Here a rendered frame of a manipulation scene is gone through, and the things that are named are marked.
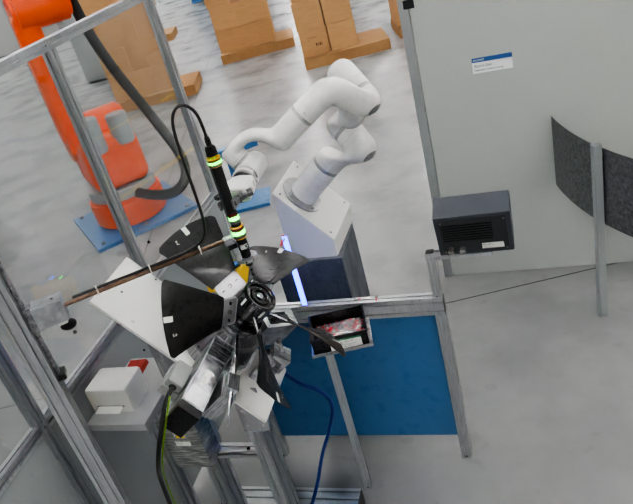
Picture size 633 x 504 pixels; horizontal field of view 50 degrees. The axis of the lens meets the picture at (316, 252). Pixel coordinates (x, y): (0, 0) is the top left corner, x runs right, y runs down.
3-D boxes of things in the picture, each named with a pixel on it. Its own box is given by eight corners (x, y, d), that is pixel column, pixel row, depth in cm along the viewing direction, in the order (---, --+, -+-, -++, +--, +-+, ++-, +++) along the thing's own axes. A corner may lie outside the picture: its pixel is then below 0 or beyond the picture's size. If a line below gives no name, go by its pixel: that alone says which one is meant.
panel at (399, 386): (282, 435, 318) (241, 324, 287) (282, 434, 319) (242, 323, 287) (458, 434, 293) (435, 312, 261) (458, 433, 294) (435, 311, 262)
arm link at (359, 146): (325, 153, 285) (358, 112, 272) (352, 186, 281) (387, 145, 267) (308, 156, 276) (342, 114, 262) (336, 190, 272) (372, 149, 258)
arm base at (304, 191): (286, 171, 295) (309, 142, 284) (322, 194, 300) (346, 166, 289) (279, 195, 280) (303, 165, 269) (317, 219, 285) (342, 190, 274)
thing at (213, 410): (214, 421, 211) (200, 416, 209) (217, 397, 217) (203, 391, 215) (235, 401, 204) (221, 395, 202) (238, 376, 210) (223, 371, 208)
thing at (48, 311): (37, 335, 203) (24, 312, 198) (36, 324, 208) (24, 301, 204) (70, 321, 205) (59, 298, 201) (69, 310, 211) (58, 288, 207)
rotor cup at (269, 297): (252, 343, 219) (274, 320, 212) (216, 317, 217) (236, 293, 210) (265, 315, 231) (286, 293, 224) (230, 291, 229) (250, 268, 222)
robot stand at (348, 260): (335, 379, 363) (290, 230, 318) (390, 376, 354) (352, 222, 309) (324, 420, 338) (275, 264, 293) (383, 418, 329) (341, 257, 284)
